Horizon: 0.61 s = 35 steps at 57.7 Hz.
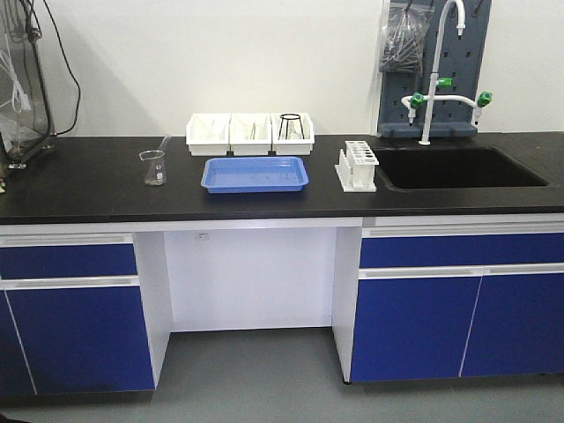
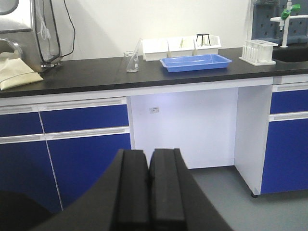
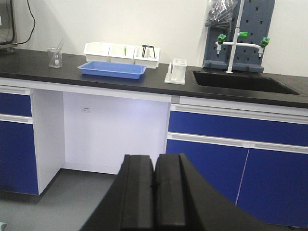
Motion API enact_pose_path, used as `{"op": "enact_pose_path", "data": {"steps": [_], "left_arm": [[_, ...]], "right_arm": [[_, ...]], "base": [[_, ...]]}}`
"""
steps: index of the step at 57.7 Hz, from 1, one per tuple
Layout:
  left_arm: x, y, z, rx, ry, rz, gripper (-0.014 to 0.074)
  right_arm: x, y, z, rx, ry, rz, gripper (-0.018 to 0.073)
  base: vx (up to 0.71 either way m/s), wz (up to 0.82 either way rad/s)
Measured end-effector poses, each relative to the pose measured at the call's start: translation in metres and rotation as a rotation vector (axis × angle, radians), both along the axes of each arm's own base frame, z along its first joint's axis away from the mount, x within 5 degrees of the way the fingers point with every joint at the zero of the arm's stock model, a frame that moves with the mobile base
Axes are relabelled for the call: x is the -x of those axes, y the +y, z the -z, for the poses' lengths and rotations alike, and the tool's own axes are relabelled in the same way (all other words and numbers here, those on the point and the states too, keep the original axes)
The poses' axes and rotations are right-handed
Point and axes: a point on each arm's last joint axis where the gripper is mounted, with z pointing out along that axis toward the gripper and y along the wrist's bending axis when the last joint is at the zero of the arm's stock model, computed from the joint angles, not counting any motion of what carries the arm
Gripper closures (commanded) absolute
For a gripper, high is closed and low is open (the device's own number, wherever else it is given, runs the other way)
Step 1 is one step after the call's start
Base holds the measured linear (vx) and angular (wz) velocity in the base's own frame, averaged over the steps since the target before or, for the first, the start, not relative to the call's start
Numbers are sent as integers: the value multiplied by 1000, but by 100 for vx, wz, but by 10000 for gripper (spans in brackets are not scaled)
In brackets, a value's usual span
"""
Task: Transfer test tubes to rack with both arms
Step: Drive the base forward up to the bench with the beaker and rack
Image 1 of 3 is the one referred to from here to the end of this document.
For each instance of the black lab sink basin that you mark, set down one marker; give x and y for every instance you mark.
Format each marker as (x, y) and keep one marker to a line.
(467, 168)

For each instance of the white storage bin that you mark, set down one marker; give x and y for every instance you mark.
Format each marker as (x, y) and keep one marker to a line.
(293, 147)
(250, 134)
(208, 134)

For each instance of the white test tube rack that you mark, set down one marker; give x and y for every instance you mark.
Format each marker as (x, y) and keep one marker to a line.
(356, 167)

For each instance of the blue plastic tray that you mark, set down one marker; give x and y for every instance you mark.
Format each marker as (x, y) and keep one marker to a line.
(254, 175)

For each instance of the middle white storage bin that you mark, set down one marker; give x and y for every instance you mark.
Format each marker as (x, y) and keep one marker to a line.
(250, 134)

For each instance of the left blue cabinet door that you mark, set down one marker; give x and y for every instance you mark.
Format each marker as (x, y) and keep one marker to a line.
(84, 340)

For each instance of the middle blue cabinet door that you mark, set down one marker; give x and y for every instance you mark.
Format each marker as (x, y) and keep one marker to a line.
(411, 328)

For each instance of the glass stirring rod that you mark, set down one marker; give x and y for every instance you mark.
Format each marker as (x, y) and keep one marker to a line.
(164, 145)

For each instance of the black wire tripod stand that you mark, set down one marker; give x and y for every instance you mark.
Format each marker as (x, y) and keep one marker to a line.
(290, 127)

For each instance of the plastic bag of pegs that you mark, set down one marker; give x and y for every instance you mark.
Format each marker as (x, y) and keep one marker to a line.
(404, 36)

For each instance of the right white storage bin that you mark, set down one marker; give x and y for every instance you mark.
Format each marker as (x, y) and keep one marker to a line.
(293, 147)

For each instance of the clear acrylic enclosure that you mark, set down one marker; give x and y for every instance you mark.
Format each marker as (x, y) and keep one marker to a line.
(26, 121)

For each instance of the clear glass beaker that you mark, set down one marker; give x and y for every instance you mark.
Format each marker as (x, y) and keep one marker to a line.
(156, 172)

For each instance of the right blue cabinet door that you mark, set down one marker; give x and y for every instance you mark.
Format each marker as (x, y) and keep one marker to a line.
(517, 327)

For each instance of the right blue drawer front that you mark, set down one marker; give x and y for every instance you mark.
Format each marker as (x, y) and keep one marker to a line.
(459, 250)

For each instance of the blue cabinet door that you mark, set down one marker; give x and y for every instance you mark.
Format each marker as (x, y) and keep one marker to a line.
(517, 327)
(411, 328)
(84, 340)

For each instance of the blue drawer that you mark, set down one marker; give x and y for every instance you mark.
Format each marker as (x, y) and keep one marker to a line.
(459, 250)
(66, 261)

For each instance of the grey drying pegboard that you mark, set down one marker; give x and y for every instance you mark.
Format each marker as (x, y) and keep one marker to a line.
(393, 115)

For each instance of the left blue drawer front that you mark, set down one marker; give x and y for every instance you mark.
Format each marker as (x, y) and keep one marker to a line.
(66, 261)

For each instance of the white gooseneck lab faucet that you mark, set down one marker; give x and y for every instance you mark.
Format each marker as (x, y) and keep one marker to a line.
(452, 106)

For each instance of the left white storage bin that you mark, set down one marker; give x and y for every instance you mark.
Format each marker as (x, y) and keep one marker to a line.
(208, 134)

